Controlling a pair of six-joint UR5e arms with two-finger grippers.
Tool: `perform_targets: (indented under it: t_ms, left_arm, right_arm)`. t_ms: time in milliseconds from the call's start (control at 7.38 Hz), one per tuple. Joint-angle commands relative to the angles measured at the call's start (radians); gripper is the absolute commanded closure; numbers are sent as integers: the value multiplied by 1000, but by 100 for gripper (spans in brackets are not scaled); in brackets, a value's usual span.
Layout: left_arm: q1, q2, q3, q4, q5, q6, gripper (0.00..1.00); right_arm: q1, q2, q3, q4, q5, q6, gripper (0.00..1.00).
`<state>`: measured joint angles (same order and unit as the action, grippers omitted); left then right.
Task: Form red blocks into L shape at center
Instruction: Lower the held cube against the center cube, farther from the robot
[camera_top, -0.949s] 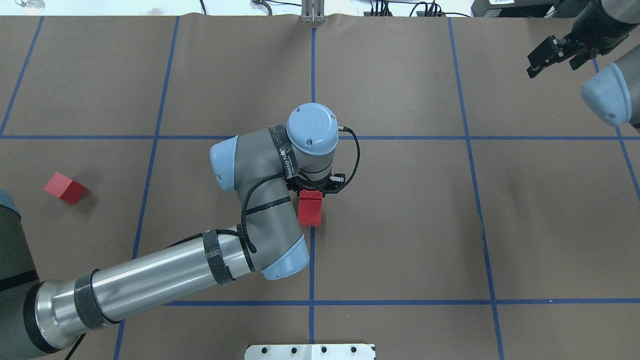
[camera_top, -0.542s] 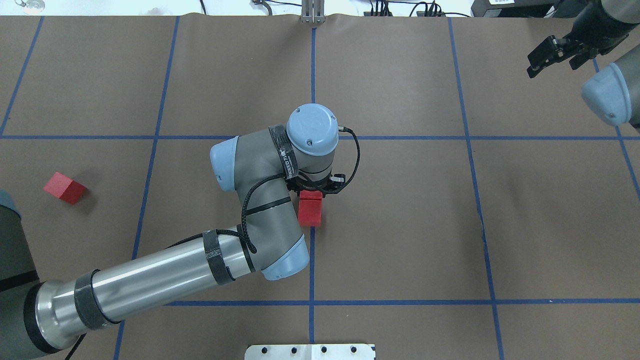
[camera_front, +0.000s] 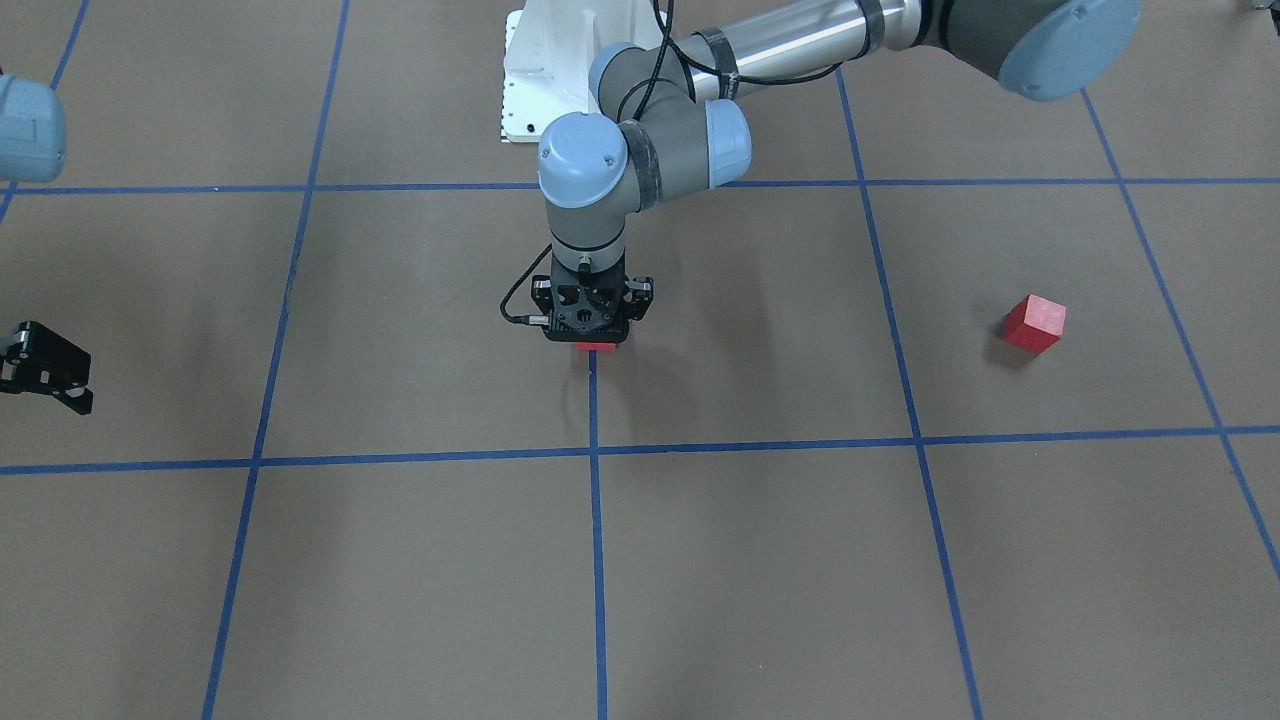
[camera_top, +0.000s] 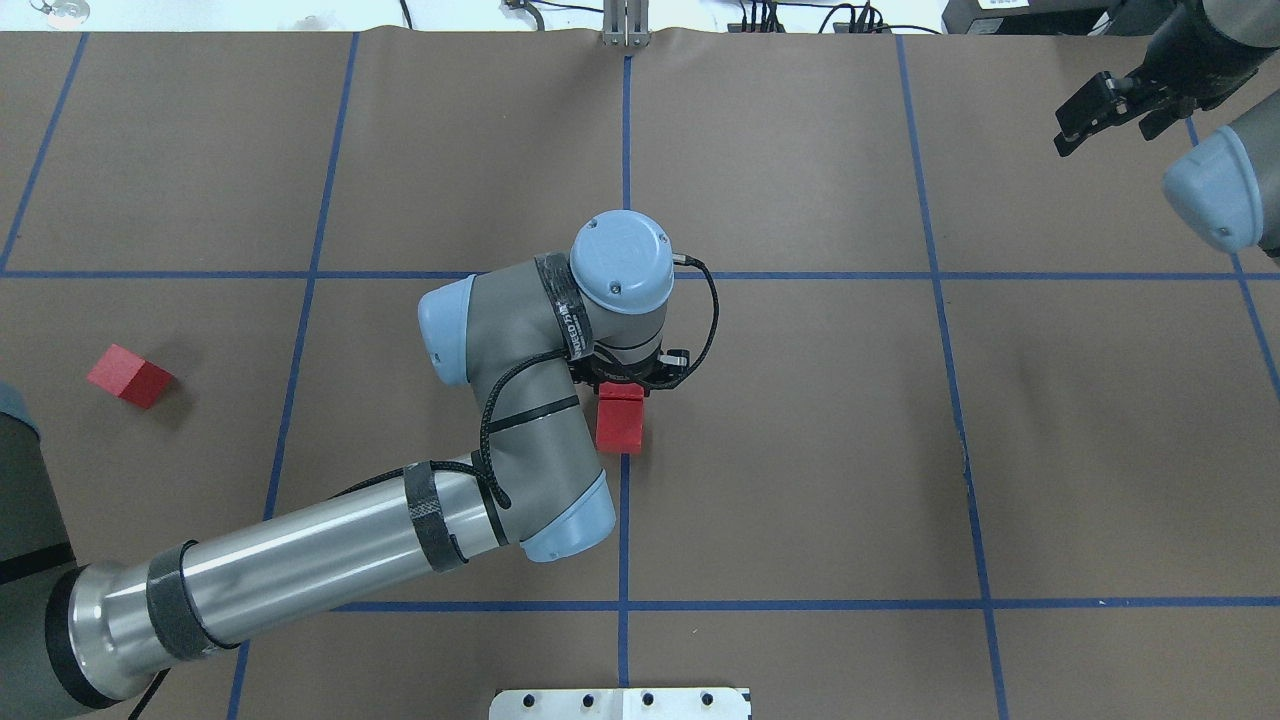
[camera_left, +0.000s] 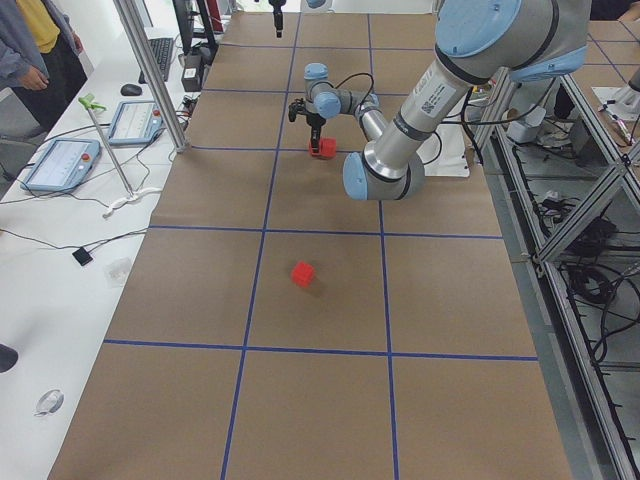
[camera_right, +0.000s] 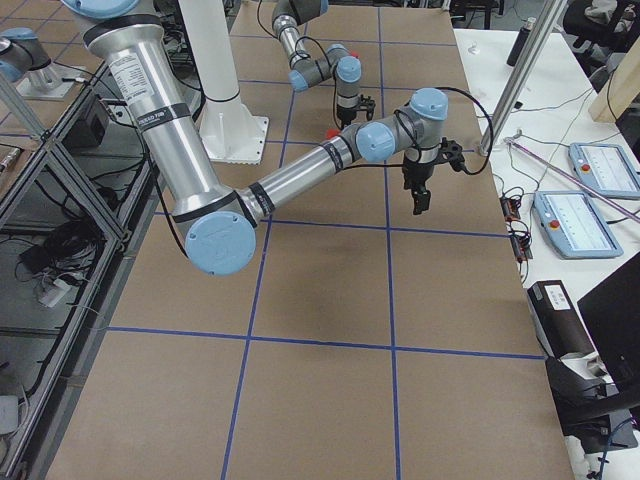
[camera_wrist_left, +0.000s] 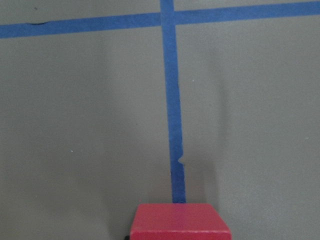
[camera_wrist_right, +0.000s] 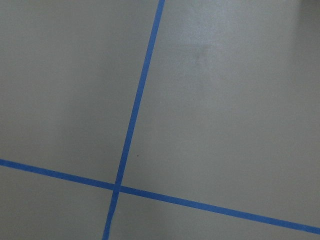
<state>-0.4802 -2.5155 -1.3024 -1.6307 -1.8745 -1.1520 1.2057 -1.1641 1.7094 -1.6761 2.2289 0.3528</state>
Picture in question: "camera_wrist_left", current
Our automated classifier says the red block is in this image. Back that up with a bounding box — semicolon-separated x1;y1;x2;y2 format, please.
129;203;232;240

